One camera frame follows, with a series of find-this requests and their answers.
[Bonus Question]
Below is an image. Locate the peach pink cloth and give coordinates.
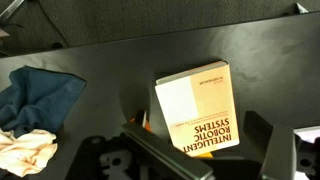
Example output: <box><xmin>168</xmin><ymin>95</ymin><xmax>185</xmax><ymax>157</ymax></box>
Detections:
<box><xmin>0</xmin><ymin>129</ymin><xmax>58</xmax><ymax>177</ymax></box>

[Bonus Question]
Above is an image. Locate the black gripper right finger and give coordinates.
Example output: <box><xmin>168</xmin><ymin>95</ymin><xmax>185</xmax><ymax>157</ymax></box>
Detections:
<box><xmin>243</xmin><ymin>111</ymin><xmax>296</xmax><ymax>180</ymax></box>

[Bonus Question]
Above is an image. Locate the dark blue cloth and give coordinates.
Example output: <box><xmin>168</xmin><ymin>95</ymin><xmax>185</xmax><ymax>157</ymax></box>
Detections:
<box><xmin>0</xmin><ymin>66</ymin><xmax>86</xmax><ymax>137</ymax></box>

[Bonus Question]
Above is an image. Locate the orange Intelligent Robotic Systems book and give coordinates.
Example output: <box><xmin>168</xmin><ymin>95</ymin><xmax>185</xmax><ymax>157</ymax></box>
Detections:
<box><xmin>155</xmin><ymin>60</ymin><xmax>240</xmax><ymax>157</ymax></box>

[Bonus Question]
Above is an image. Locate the orange plastic cup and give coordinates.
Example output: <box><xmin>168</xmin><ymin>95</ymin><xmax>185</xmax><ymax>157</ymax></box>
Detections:
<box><xmin>129</xmin><ymin>110</ymin><xmax>152</xmax><ymax>132</ymax></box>

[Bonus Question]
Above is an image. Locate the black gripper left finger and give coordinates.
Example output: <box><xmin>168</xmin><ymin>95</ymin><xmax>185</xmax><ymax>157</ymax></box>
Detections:
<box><xmin>122</xmin><ymin>123</ymin><xmax>214</xmax><ymax>180</ymax></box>

